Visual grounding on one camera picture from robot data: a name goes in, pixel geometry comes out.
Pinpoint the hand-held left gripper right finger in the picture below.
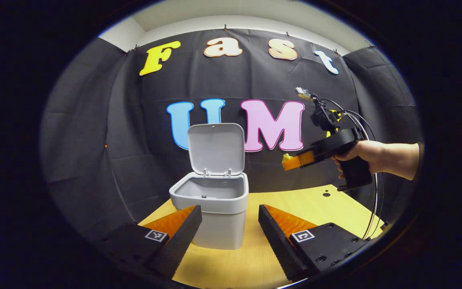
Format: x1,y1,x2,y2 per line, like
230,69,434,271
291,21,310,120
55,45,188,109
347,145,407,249
258,204,370,281

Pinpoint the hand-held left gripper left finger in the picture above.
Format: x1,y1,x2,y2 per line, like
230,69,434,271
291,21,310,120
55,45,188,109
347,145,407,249
95,206,203,279

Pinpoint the grey desktop garbage bin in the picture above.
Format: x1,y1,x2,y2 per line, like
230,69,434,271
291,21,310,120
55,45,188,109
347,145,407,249
169,122,249,250

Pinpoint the wooden desktop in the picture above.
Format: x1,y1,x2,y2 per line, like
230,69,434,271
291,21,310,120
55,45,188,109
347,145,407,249
138,184,386,289

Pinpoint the black backdrop cloth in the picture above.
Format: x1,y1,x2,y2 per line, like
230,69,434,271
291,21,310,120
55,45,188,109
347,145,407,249
41,28,422,241

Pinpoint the black cable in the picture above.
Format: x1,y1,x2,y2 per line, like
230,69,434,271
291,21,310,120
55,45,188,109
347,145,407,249
337,110,386,237
321,98,379,240

